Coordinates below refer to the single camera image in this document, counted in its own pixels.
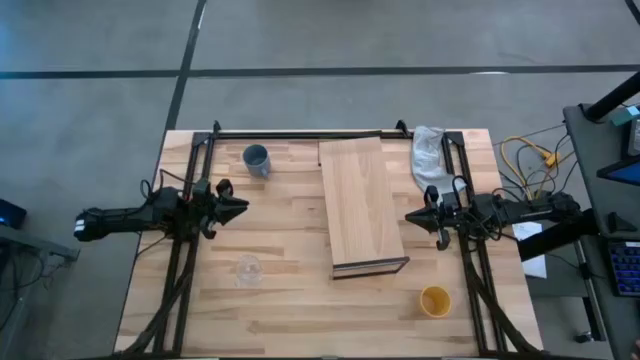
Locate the white paper sheet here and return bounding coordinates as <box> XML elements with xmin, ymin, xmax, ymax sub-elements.
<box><xmin>510</xmin><ymin>221</ymin><xmax>549</xmax><ymax>280</ymax></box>

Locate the yellow plastic cup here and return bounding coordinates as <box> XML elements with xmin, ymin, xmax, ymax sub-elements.
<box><xmin>418</xmin><ymin>284</ymin><xmax>453</xmax><ymax>319</ymax></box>

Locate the grey ceramic mug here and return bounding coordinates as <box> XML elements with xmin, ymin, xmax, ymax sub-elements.
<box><xmin>242</xmin><ymin>143</ymin><xmax>273</xmax><ymax>179</ymax></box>

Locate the keyboard with blue keys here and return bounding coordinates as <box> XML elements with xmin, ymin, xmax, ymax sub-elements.
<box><xmin>607</xmin><ymin>239</ymin><xmax>640</xmax><ymax>298</ymax></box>

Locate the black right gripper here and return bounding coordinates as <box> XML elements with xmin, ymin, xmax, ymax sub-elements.
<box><xmin>404</xmin><ymin>184</ymin><xmax>465</xmax><ymax>251</ymax></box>

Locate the black stand beam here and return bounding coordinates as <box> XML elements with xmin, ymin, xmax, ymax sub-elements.
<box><xmin>517</xmin><ymin>209</ymin><xmax>601</xmax><ymax>262</ymax></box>

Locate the grey crumpled cloth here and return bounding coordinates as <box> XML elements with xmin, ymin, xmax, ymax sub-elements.
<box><xmin>409</xmin><ymin>124</ymin><xmax>469</xmax><ymax>199</ymax></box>

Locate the black aluminium table frame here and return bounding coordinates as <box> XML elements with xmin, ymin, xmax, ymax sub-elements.
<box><xmin>114</xmin><ymin>119</ymin><xmax>546</xmax><ymax>359</ymax></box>

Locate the teal small box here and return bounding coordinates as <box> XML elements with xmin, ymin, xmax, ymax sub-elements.
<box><xmin>610</xmin><ymin>104</ymin><xmax>640</xmax><ymax>126</ymax></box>

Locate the black triangular bracket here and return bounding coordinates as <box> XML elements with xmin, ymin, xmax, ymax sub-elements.
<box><xmin>607</xmin><ymin>211</ymin><xmax>639</xmax><ymax>234</ymax></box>

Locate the black diagonal pole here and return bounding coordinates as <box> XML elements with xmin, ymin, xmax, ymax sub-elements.
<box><xmin>583</xmin><ymin>71</ymin><xmax>640</xmax><ymax>123</ymax></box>

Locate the grey side desk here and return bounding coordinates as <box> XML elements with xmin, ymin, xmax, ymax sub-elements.
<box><xmin>562</xmin><ymin>102</ymin><xmax>640</xmax><ymax>360</ymax></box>

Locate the black device with blue light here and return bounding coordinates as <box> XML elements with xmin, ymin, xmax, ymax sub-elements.
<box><xmin>0</xmin><ymin>198</ymin><xmax>29</xmax><ymax>230</ymax></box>

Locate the yellow cable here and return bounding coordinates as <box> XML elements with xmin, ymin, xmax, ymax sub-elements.
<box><xmin>499</xmin><ymin>135</ymin><xmax>564</xmax><ymax>201</ymax></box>

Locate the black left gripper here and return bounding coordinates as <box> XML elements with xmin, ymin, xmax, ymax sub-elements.
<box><xmin>192</xmin><ymin>178</ymin><xmax>250</xmax><ymax>240</ymax></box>

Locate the clear glass cup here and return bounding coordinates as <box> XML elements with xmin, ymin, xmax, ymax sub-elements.
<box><xmin>234</xmin><ymin>253</ymin><xmax>265</xmax><ymax>288</ymax></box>

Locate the wooden box platform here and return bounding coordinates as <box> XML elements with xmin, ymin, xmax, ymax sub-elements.
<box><xmin>317</xmin><ymin>135</ymin><xmax>411</xmax><ymax>281</ymax></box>

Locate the grey metal stand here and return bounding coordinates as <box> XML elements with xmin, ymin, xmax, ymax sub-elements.
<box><xmin>0</xmin><ymin>223</ymin><xmax>81</xmax><ymax>264</ymax></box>

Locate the tablet with blue screen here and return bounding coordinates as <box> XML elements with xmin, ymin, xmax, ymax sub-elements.
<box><xmin>595</xmin><ymin>157</ymin><xmax>640</xmax><ymax>187</ymax></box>

